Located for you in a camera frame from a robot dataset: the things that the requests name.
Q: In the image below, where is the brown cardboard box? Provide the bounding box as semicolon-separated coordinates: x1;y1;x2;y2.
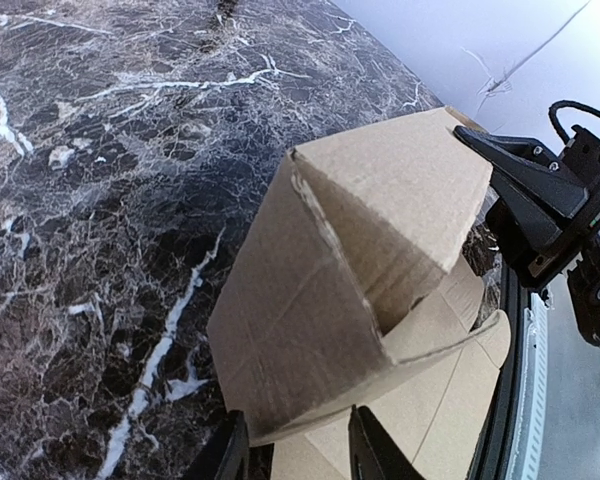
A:
207;106;505;479

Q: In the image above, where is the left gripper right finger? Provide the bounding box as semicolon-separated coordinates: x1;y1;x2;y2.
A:
348;406;424;480

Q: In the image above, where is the black front table rail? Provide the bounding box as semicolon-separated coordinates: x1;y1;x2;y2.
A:
466;266;530;479

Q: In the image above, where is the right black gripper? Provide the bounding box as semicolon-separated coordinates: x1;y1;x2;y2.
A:
453;125;600;347

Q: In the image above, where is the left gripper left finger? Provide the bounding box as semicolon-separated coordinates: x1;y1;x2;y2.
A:
184;410;249;480

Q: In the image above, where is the white slotted cable duct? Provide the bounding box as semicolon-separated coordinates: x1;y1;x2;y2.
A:
504;276;600;479

